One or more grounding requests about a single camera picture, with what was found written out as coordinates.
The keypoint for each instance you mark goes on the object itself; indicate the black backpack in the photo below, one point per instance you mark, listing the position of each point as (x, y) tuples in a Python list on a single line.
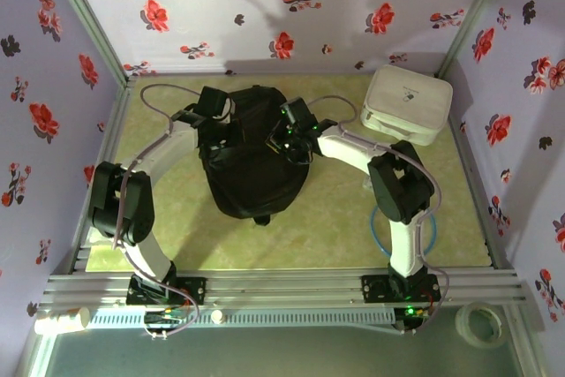
[(256, 183)]

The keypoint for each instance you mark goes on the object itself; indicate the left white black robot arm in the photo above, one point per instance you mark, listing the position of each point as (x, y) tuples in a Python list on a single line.
[(150, 253)]

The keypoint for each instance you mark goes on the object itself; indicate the white zip case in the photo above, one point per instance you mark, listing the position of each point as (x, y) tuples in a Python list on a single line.
[(406, 94)]

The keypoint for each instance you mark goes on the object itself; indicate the small white knob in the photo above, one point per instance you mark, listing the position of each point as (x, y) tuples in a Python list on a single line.
[(216, 316)]

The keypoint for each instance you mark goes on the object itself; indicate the clear tape roll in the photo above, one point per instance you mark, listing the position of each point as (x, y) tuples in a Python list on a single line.
[(461, 328)]

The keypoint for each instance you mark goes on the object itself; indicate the white paper roll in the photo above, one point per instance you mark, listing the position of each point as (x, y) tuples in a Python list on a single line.
[(57, 323)]

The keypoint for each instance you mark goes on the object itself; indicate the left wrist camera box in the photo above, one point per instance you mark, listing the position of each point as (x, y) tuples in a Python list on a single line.
[(227, 110)]

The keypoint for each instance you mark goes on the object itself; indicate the aluminium side rail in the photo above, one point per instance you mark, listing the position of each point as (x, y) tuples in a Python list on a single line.
[(468, 165), (115, 121)]

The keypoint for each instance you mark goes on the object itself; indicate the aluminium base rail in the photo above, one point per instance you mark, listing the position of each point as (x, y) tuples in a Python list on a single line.
[(287, 288)]

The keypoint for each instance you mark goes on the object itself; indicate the aluminium corner post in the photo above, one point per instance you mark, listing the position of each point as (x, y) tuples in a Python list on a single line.
[(86, 19), (474, 19)]

